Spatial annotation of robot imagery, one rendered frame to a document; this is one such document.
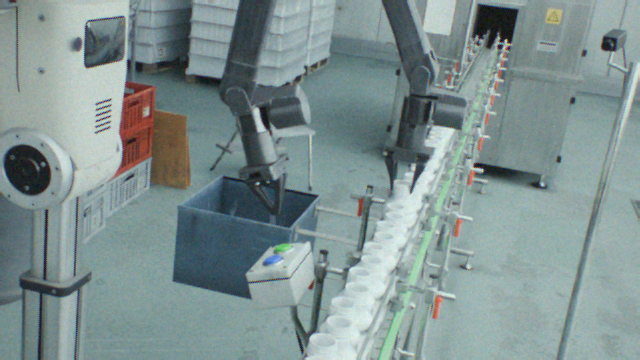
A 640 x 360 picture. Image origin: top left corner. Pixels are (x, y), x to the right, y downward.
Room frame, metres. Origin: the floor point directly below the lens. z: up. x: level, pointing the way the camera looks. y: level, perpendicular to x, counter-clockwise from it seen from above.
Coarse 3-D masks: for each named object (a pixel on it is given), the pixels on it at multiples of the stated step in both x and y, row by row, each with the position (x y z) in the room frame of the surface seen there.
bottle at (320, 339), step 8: (312, 336) 0.90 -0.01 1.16; (320, 336) 0.91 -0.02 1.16; (328, 336) 0.91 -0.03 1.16; (312, 344) 0.88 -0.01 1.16; (320, 344) 0.91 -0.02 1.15; (328, 344) 0.91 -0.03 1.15; (336, 344) 0.90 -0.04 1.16; (312, 352) 0.88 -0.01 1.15; (320, 352) 0.87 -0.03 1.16; (328, 352) 0.88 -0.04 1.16
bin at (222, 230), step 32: (224, 192) 2.17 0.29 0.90; (288, 192) 2.13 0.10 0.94; (192, 224) 1.87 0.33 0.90; (224, 224) 1.85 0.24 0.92; (256, 224) 1.83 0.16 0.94; (288, 224) 2.13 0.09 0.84; (192, 256) 1.87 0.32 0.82; (224, 256) 1.85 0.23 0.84; (256, 256) 1.83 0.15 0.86; (224, 288) 1.85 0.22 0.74
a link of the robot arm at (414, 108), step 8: (408, 96) 1.52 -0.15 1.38; (416, 96) 1.52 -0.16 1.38; (424, 96) 1.52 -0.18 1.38; (432, 96) 1.52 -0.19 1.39; (408, 104) 1.51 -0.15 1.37; (416, 104) 1.50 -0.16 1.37; (424, 104) 1.51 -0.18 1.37; (408, 112) 1.51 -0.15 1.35; (416, 112) 1.50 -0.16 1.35; (424, 112) 1.51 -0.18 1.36; (408, 120) 1.51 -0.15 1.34; (416, 120) 1.50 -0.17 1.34; (424, 120) 1.51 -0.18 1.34; (432, 120) 1.51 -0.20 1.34
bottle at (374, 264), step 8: (368, 256) 1.19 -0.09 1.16; (376, 256) 1.19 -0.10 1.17; (360, 264) 1.18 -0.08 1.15; (368, 264) 1.16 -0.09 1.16; (376, 264) 1.16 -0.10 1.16; (376, 272) 1.17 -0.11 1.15; (376, 280) 1.17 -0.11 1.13; (376, 288) 1.16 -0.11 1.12; (384, 288) 1.17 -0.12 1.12; (376, 296) 1.15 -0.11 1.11; (376, 304) 1.16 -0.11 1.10; (376, 328) 1.16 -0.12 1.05; (368, 344) 1.15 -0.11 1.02; (368, 352) 1.16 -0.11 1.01
